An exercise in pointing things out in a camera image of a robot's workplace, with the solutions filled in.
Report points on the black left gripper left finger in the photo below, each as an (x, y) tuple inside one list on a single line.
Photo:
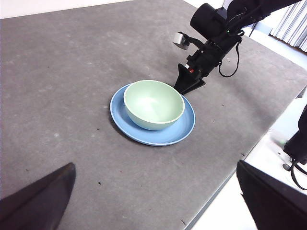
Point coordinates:
[(36, 206)]

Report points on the blue round plate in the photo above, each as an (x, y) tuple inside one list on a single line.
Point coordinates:
[(168, 136)]

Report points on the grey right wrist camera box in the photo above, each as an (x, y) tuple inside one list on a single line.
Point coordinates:
[(180, 41)]

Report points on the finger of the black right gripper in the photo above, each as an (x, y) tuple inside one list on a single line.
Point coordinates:
[(193, 85), (183, 77)]

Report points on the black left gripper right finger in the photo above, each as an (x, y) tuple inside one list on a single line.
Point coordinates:
[(275, 206)]

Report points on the green ribbed bowl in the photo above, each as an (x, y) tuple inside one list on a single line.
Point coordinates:
[(153, 105)]

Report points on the grey striped curtain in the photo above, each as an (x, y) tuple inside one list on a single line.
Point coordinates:
[(295, 24)]

